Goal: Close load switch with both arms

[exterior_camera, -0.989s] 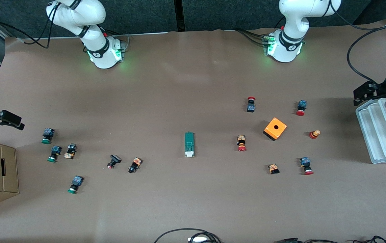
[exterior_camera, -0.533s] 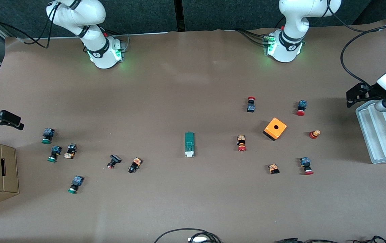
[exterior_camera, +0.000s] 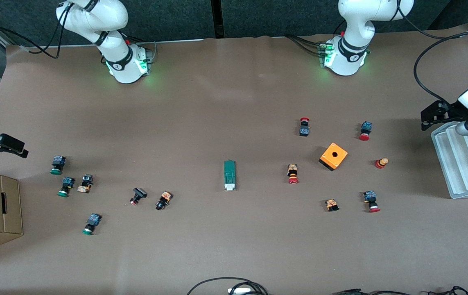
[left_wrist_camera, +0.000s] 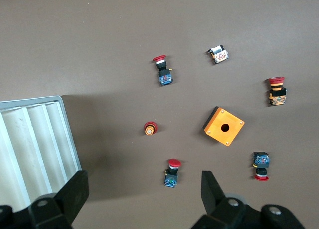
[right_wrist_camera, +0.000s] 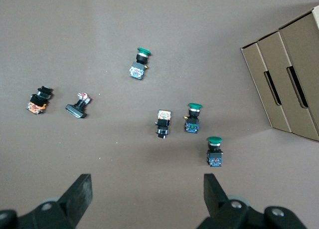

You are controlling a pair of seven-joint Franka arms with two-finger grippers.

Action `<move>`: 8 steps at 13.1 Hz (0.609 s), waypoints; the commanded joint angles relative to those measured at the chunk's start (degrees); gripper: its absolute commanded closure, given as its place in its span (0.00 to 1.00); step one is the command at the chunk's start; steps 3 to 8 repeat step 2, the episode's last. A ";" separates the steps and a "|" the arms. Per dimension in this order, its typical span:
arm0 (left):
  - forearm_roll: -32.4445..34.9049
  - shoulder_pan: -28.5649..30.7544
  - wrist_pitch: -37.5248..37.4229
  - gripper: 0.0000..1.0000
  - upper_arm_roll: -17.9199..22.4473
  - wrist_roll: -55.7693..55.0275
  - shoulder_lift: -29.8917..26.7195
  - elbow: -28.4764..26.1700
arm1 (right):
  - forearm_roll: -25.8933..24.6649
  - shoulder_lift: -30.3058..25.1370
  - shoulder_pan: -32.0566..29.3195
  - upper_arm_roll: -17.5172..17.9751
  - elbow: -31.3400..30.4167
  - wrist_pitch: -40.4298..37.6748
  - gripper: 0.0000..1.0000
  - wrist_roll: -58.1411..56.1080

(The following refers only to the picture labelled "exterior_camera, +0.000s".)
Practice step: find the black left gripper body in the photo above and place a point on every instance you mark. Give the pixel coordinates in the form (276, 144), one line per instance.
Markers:
(450, 111)

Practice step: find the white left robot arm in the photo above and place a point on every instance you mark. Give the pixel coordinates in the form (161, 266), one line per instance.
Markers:
(356, 20)

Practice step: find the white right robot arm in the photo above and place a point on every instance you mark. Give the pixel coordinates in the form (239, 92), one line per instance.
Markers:
(115, 41)

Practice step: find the green push button blue block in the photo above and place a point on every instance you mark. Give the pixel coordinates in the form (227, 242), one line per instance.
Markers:
(91, 224)
(57, 164)
(66, 186)

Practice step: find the white ribbed plastic tray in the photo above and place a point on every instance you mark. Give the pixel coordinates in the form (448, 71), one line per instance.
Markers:
(467, 172)

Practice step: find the small red yellow button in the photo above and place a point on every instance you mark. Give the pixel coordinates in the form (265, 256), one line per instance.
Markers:
(381, 163)

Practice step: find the red mushroom button blue block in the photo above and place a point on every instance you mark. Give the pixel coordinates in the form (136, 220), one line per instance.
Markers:
(371, 201)
(365, 130)

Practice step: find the black push button beige block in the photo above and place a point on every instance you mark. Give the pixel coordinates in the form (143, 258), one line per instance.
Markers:
(86, 183)

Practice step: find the red push button black block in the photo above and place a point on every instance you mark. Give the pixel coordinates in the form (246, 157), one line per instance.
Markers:
(304, 128)

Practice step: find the black square button red light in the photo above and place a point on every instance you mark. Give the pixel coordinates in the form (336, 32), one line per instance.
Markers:
(138, 196)

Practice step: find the orange black contact block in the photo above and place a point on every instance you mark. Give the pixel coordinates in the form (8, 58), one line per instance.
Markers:
(332, 205)

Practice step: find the red mushroom button orange block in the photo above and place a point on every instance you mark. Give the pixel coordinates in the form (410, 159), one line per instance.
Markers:
(292, 173)

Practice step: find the black push button orange block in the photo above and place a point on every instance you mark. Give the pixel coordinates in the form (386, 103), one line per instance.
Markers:
(163, 200)

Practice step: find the white plug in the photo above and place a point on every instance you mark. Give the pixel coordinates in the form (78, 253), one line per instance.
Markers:
(240, 291)

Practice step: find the orange button enclosure box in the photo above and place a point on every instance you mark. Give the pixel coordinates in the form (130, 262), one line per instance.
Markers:
(333, 156)

